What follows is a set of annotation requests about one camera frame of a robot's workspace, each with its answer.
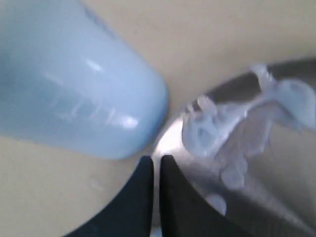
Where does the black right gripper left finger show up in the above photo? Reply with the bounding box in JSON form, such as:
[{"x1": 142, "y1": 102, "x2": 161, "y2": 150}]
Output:
[{"x1": 67, "y1": 156, "x2": 154, "y2": 237}]

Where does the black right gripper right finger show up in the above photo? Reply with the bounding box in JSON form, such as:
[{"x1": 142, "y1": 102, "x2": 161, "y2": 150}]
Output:
[{"x1": 159, "y1": 155, "x2": 252, "y2": 237}]

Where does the blue pump soap bottle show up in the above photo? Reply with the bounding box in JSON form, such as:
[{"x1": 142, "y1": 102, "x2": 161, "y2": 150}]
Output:
[{"x1": 0, "y1": 0, "x2": 169, "y2": 159}]

